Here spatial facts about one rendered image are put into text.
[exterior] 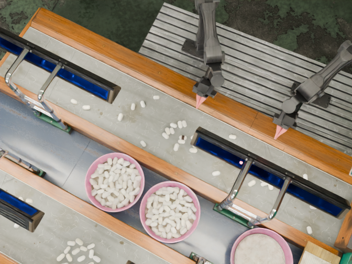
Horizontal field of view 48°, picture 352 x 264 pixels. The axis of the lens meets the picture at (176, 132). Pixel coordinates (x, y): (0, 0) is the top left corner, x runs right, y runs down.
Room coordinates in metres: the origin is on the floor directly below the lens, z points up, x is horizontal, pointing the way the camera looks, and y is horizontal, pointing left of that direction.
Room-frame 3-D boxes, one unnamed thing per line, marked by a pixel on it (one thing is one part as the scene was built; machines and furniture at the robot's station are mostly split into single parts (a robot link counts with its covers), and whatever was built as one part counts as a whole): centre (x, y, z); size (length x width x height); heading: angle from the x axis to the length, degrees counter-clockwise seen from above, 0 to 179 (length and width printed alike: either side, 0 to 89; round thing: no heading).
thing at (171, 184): (0.16, 0.01, 0.72); 0.27 x 0.27 x 0.10
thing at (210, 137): (0.29, -0.35, 1.08); 0.62 x 0.08 x 0.07; 65
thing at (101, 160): (0.28, 0.26, 0.72); 0.27 x 0.27 x 0.10
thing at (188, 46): (0.99, -0.11, 0.71); 0.20 x 0.07 x 0.08; 69
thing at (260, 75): (0.65, -0.30, 0.65); 1.20 x 0.90 x 0.04; 69
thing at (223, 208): (0.22, -0.31, 0.90); 0.20 x 0.19 x 0.45; 65
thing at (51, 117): (0.64, 0.56, 0.90); 0.20 x 0.19 x 0.45; 65
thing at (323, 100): (0.77, -0.67, 0.71); 0.20 x 0.07 x 0.08; 69
